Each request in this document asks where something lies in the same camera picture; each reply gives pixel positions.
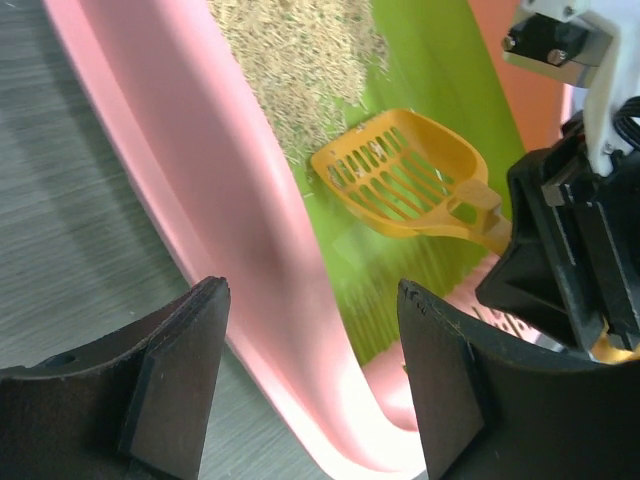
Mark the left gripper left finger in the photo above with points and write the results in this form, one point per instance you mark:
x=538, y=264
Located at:
x=133, y=404

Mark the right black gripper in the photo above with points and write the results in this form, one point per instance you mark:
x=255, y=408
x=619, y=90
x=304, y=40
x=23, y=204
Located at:
x=571, y=269

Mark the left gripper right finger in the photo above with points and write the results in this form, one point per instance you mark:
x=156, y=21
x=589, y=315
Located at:
x=490, y=405

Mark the orange litter scoop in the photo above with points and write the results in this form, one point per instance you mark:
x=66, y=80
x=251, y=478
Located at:
x=405, y=175

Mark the pink litter box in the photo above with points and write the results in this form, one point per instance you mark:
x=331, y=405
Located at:
x=312, y=289

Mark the beige cat litter pile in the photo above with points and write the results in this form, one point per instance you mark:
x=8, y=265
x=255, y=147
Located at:
x=306, y=63

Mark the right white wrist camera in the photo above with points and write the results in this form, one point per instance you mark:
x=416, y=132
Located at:
x=592, y=45

